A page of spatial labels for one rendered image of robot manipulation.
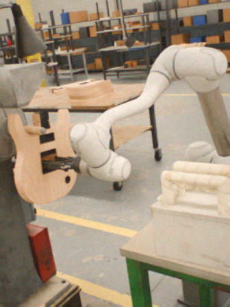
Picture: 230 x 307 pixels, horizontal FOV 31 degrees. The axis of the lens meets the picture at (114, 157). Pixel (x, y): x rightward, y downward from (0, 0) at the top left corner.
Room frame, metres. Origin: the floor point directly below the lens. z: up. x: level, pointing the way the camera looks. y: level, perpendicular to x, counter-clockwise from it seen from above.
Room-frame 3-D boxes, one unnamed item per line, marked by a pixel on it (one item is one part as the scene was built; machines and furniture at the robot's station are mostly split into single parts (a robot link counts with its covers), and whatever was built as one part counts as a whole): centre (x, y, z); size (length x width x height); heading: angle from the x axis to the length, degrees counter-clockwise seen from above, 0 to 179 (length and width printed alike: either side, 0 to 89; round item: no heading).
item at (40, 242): (2.09, 0.55, 0.49); 0.25 x 0.12 x 0.37; 52
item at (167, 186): (1.12, -0.14, 1.15); 0.03 x 0.03 x 0.09
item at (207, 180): (1.07, -0.21, 1.20); 0.20 x 0.03 x 0.03; 54
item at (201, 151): (2.05, -0.45, 0.87); 0.18 x 0.16 x 0.22; 45
